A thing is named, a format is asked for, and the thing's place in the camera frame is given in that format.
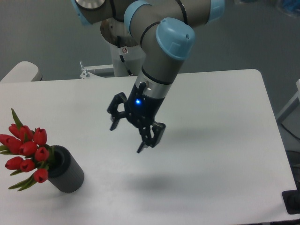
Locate dark grey ribbed vase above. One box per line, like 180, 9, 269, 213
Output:
48, 145, 84, 193

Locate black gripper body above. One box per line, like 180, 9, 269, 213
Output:
124, 82, 165, 128

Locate black pedestal cable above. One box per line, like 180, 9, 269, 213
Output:
116, 35, 133, 76

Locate red tulip bouquet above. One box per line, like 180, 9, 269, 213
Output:
0, 109, 58, 191

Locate white furniture frame right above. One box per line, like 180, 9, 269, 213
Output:
276, 79, 300, 139

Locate blue object top right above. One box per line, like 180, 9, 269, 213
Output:
234, 0, 300, 17

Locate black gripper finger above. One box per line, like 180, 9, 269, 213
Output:
137, 121, 166, 153
107, 92, 127, 131

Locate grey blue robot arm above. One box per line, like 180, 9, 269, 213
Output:
72, 0, 225, 152

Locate black cable port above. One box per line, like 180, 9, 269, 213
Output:
282, 190, 300, 215

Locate white chair back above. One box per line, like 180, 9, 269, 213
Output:
0, 61, 43, 83

